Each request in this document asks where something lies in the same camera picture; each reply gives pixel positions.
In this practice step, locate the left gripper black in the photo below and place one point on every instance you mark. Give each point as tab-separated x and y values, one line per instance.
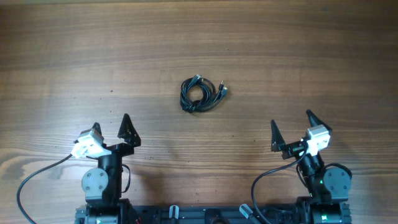
130	140

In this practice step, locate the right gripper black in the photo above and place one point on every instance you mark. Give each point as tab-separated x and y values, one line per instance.
278	144

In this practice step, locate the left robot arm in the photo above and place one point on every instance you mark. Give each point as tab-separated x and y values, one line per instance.
103	185

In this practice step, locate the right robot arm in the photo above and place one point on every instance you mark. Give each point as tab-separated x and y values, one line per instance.
328	185

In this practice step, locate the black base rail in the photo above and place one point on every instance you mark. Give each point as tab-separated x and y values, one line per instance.
217	214

